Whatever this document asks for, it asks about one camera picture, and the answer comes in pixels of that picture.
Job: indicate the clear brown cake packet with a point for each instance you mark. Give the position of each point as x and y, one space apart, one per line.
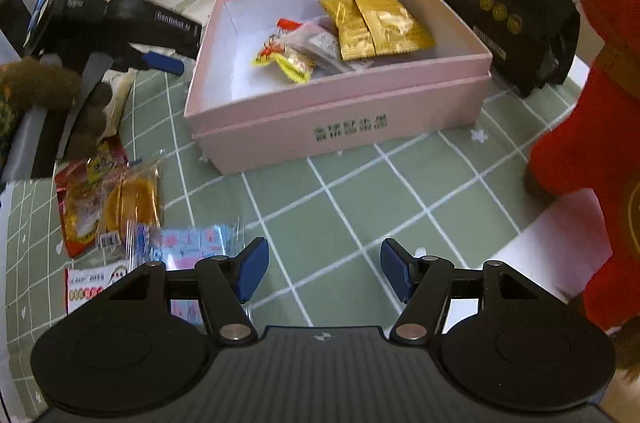
135 198

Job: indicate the blue cartoon candy packet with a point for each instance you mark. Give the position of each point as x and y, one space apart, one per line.
200 243

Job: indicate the white snack packet red border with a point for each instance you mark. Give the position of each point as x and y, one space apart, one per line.
87 288

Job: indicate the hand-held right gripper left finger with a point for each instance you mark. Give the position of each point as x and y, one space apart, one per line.
251 270

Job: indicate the small yellow red snack packet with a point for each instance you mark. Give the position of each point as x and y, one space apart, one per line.
287 60

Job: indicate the clear beige pastry packet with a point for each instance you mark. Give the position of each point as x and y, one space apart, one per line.
327 48

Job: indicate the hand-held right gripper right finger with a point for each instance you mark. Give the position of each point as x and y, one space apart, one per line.
395 270

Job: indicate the pink cardboard box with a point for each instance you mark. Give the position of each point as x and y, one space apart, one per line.
340 123

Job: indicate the red plush toy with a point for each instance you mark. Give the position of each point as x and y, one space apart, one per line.
595 153

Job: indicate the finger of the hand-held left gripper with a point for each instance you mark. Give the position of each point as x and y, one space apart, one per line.
162 64

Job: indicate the green checked tablecloth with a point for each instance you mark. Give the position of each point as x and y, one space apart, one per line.
350 203

